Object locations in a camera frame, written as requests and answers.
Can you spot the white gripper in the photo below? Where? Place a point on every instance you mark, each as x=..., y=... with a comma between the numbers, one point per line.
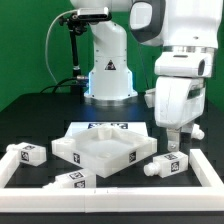
x=178, y=101

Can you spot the white square tabletop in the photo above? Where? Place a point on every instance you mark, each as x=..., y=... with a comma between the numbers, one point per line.
x=105, y=149

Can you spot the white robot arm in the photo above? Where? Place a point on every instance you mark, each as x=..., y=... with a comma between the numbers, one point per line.
x=186, y=30

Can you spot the white U-shaped fence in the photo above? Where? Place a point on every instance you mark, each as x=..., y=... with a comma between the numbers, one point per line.
x=209, y=196

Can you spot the black camera stand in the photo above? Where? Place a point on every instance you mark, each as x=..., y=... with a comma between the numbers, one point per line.
x=76, y=28

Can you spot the silver camera on stand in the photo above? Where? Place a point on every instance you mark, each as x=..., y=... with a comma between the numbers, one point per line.
x=93, y=14

